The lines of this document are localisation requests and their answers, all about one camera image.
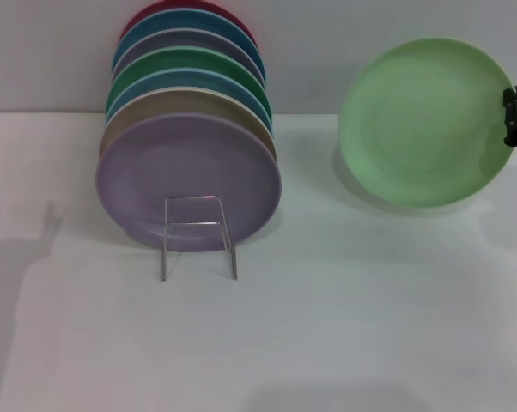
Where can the light green plate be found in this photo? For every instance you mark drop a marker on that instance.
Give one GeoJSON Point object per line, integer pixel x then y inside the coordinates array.
{"type": "Point", "coordinates": [421, 124]}

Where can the lilac plate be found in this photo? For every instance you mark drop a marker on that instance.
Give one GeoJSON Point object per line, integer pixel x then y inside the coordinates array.
{"type": "Point", "coordinates": [155, 171]}

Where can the beige plate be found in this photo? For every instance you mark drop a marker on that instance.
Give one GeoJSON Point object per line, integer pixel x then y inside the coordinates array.
{"type": "Point", "coordinates": [185, 101]}

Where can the light blue plate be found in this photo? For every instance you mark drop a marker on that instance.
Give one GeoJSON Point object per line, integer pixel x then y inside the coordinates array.
{"type": "Point", "coordinates": [185, 77]}

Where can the maroon red plate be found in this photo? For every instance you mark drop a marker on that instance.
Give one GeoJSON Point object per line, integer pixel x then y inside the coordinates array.
{"type": "Point", "coordinates": [149, 13]}

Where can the dark green plate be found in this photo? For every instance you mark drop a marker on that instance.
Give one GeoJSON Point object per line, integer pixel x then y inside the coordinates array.
{"type": "Point", "coordinates": [185, 58]}

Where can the grey purple plate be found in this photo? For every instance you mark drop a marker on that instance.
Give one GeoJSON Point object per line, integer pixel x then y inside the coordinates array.
{"type": "Point", "coordinates": [185, 40]}

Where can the teal blue plate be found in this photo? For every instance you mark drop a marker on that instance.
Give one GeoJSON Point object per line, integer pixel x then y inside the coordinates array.
{"type": "Point", "coordinates": [185, 21]}

